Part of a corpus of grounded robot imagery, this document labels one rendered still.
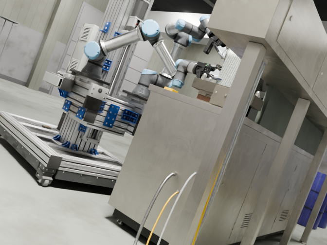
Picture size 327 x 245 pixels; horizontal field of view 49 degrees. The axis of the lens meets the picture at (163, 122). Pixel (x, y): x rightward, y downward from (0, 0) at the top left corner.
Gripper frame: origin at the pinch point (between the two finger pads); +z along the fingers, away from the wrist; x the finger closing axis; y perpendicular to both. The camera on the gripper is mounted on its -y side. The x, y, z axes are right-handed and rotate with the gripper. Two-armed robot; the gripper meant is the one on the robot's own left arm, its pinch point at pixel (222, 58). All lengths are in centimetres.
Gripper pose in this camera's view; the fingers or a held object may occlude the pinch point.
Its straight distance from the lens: 242.4
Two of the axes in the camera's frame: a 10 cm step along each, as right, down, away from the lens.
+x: 5.3, 1.8, 8.3
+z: 3.5, 8.4, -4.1
